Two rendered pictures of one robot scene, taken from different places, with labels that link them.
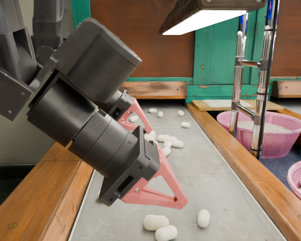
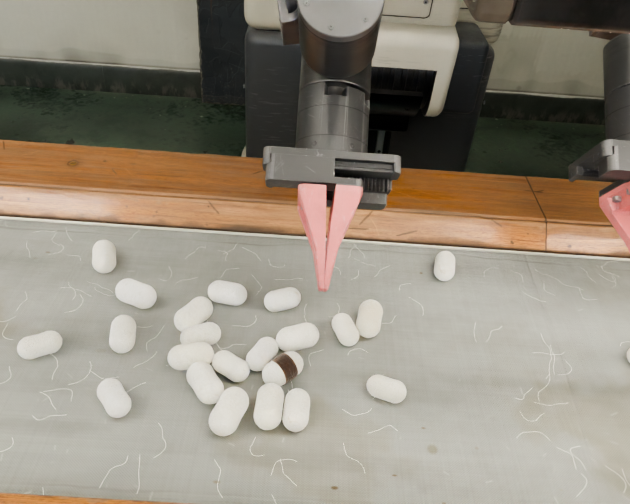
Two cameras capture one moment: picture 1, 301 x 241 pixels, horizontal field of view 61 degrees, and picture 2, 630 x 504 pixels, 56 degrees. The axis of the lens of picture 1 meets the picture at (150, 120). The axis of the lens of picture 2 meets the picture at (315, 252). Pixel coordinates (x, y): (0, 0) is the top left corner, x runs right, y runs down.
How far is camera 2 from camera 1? 47 cm
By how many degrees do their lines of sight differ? 81
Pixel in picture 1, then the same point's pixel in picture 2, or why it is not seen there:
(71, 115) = (304, 69)
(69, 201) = (415, 223)
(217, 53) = not seen: outside the picture
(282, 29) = not seen: outside the picture
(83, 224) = (379, 250)
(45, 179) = (464, 190)
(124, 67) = (306, 32)
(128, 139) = (315, 139)
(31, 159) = not seen: outside the picture
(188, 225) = (376, 371)
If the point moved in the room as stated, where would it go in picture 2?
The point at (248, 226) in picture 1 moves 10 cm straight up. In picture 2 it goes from (377, 472) to (399, 380)
